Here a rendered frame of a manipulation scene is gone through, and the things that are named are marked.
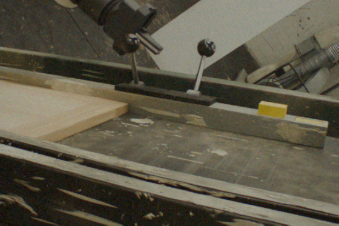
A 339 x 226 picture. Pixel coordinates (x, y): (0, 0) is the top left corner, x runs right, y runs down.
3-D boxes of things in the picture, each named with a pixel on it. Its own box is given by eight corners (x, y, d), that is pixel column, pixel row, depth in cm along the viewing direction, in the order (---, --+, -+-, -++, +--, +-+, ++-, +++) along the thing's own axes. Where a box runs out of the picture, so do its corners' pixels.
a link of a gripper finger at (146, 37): (156, 52, 93) (134, 33, 94) (162, 51, 96) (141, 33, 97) (161, 46, 93) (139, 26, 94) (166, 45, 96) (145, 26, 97)
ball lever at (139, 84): (133, 83, 96) (123, 28, 88) (150, 86, 95) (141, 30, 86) (125, 95, 93) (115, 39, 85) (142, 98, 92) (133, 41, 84)
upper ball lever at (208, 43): (185, 103, 91) (201, 43, 95) (203, 106, 90) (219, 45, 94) (180, 96, 88) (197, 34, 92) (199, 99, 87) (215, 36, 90)
